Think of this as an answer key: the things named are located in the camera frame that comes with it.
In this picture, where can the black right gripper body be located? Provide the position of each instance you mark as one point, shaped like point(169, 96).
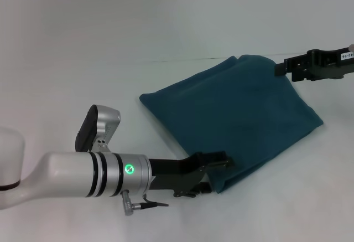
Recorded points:
point(329, 64)

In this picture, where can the blue cotton t-shirt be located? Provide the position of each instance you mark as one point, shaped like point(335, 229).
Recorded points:
point(235, 114)

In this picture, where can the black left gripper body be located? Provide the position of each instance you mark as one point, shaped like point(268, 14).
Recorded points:
point(177, 175)

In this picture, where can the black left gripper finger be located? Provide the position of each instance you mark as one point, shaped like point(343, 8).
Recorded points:
point(206, 188)
point(217, 159)

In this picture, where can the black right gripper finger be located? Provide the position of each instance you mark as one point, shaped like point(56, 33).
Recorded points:
point(290, 66)
point(301, 76)

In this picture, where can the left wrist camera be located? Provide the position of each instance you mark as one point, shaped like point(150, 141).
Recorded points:
point(96, 128)

